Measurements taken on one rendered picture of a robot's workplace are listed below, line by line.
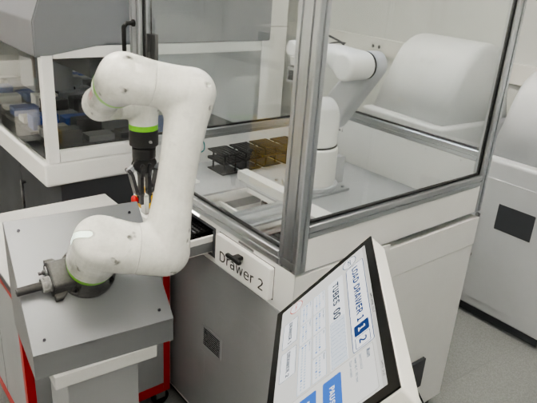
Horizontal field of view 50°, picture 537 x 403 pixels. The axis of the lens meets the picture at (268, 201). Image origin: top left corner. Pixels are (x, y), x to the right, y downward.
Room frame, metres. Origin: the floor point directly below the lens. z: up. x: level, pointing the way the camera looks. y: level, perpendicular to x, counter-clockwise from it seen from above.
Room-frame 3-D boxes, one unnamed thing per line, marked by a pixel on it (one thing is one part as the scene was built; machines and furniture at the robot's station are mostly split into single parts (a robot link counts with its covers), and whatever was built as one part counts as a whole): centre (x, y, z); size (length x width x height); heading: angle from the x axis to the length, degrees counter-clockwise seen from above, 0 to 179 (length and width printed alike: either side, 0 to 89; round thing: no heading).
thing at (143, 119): (1.77, 0.42, 1.32); 0.13 x 0.11 x 0.14; 115
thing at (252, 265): (1.61, 0.07, 0.87); 0.29 x 0.02 x 0.11; 40
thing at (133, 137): (1.77, 0.42, 1.22); 0.12 x 0.09 x 0.06; 40
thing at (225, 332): (2.13, -0.13, 0.40); 1.03 x 0.95 x 0.80; 40
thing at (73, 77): (3.38, 1.11, 1.13); 1.78 x 1.14 x 0.45; 40
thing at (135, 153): (1.77, 0.41, 1.15); 0.08 x 0.07 x 0.09; 130
